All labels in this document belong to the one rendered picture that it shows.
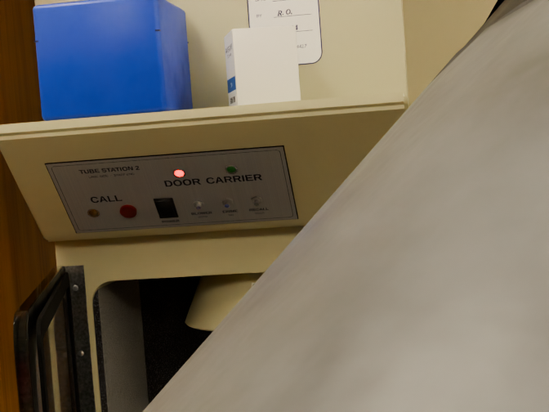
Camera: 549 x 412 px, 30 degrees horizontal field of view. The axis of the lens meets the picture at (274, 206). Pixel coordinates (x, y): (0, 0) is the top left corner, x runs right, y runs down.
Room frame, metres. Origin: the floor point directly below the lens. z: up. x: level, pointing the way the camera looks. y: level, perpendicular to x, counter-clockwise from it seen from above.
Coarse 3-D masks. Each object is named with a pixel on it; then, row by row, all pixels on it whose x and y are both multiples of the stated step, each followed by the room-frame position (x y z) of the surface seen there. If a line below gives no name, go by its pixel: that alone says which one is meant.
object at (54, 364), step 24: (24, 312) 0.61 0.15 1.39; (24, 336) 0.59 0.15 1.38; (48, 336) 0.71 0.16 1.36; (24, 360) 0.59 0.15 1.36; (48, 360) 0.70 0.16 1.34; (24, 384) 0.59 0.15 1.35; (48, 384) 0.68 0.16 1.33; (72, 384) 0.86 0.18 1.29; (24, 408) 0.59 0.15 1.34; (72, 408) 0.85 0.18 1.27
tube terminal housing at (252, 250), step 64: (64, 0) 0.91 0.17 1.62; (192, 0) 0.89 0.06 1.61; (320, 0) 0.87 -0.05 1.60; (384, 0) 0.87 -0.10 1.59; (192, 64) 0.89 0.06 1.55; (320, 64) 0.87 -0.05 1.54; (384, 64) 0.87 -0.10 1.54; (64, 256) 0.91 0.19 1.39; (128, 256) 0.90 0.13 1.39; (192, 256) 0.89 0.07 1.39; (256, 256) 0.88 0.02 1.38
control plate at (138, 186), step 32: (96, 160) 0.81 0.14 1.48; (128, 160) 0.80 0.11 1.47; (160, 160) 0.80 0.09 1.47; (192, 160) 0.80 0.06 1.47; (224, 160) 0.80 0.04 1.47; (256, 160) 0.80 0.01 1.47; (64, 192) 0.84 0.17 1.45; (96, 192) 0.83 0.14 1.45; (128, 192) 0.83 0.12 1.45; (160, 192) 0.83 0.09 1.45; (192, 192) 0.83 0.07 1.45; (224, 192) 0.83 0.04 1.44; (256, 192) 0.82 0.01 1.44; (288, 192) 0.82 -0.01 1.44; (96, 224) 0.86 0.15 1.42; (128, 224) 0.86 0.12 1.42; (160, 224) 0.86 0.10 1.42; (192, 224) 0.86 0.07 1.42
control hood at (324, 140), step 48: (384, 96) 0.76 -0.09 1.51; (0, 144) 0.80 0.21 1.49; (48, 144) 0.80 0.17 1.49; (96, 144) 0.79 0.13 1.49; (144, 144) 0.79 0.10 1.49; (192, 144) 0.79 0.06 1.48; (240, 144) 0.79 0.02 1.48; (288, 144) 0.79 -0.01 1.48; (336, 144) 0.78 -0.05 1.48; (48, 192) 0.84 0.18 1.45; (48, 240) 0.89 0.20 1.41
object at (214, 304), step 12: (204, 276) 0.96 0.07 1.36; (216, 276) 0.94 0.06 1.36; (228, 276) 0.93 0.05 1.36; (240, 276) 0.92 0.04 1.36; (252, 276) 0.92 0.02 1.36; (204, 288) 0.95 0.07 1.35; (216, 288) 0.93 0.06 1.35; (228, 288) 0.92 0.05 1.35; (240, 288) 0.92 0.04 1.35; (192, 300) 0.98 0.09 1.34; (204, 300) 0.94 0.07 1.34; (216, 300) 0.93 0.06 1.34; (228, 300) 0.92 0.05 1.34; (192, 312) 0.95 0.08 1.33; (204, 312) 0.93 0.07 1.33; (216, 312) 0.92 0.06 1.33; (228, 312) 0.91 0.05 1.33; (192, 324) 0.94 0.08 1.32; (204, 324) 0.93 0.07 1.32; (216, 324) 0.92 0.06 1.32
